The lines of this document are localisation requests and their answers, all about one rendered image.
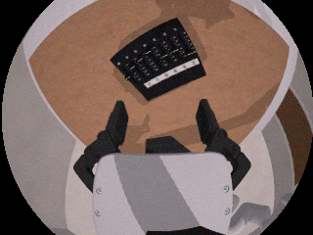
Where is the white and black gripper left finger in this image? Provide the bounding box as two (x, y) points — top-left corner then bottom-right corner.
(73, 101), (129, 193)

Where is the black lighting desk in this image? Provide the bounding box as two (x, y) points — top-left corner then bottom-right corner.
(110, 18), (206, 101)

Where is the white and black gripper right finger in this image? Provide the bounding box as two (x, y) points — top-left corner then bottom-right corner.
(196, 99), (251, 191)

